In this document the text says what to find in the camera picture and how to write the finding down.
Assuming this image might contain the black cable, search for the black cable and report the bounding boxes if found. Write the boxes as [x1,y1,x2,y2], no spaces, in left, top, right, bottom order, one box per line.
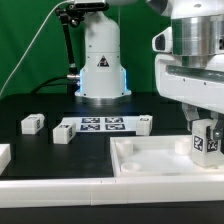
[30,75,81,95]

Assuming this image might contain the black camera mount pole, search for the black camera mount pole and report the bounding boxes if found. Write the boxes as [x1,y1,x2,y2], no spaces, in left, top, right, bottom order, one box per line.
[55,4,84,94]

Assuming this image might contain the fiducial marker sheet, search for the fiducial marker sheet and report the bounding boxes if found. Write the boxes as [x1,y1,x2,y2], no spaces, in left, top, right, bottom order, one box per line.
[62,116,138,132]

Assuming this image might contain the white cable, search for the white cable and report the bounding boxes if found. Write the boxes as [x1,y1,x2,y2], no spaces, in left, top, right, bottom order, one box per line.
[0,0,76,98]

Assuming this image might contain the white L-shaped obstacle wall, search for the white L-shaped obstacle wall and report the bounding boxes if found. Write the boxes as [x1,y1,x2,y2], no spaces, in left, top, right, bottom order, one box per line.
[0,143,224,209]

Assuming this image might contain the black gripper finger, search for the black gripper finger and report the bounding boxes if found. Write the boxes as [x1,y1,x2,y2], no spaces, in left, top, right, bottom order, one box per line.
[182,103,199,131]
[208,112,224,140]

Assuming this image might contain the white square tabletop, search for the white square tabletop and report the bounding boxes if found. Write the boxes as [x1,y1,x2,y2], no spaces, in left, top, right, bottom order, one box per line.
[110,135,224,177]

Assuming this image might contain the camera on pole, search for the camera on pole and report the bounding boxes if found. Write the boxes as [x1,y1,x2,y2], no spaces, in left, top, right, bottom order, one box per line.
[74,0,106,10]

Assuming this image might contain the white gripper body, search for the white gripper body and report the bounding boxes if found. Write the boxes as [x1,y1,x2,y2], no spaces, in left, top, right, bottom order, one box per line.
[155,54,224,114]

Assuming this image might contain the green backdrop curtain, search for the green backdrop curtain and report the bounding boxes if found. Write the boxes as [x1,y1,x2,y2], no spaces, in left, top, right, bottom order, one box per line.
[0,0,170,98]

